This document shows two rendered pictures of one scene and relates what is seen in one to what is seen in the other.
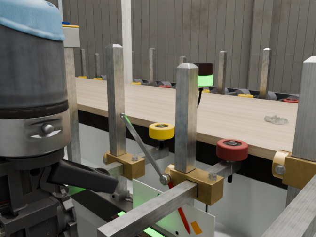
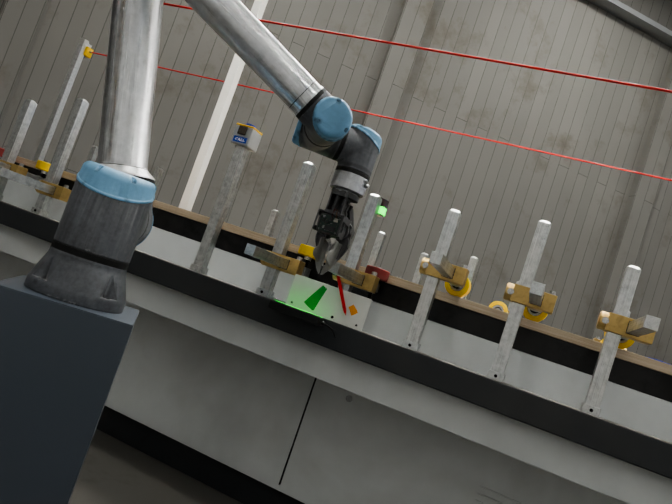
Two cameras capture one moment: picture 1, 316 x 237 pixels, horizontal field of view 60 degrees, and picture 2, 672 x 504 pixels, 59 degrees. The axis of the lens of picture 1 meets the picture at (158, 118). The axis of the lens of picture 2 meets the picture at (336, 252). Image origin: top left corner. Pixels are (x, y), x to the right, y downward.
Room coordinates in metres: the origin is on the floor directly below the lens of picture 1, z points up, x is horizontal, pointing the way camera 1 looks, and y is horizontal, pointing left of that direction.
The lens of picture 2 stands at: (-1.06, 0.70, 0.77)
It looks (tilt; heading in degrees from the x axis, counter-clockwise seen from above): 4 degrees up; 337
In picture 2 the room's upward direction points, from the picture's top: 19 degrees clockwise
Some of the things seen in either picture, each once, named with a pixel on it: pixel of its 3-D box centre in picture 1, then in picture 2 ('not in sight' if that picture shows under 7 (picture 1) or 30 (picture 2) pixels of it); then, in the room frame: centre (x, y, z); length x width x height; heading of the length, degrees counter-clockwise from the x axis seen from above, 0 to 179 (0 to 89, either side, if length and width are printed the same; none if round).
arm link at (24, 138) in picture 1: (31, 130); (349, 185); (0.31, 0.15, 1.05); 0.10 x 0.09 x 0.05; 47
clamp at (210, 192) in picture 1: (193, 181); (355, 278); (0.58, -0.08, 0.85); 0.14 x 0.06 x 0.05; 47
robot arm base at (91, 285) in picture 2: not in sight; (83, 274); (0.22, 0.66, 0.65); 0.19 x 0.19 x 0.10
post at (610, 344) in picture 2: not in sight; (608, 352); (0.08, -0.61, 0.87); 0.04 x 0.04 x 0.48; 47
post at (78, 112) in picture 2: not in sight; (61, 157); (1.45, 0.85, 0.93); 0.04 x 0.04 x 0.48; 47
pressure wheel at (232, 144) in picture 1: (231, 161); (373, 283); (0.68, -0.19, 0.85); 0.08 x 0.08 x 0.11
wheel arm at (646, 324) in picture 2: not in sight; (633, 328); (0.04, -0.63, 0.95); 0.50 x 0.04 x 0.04; 137
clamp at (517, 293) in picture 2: not in sight; (529, 298); (0.24, -0.44, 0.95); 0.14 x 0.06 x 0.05; 47
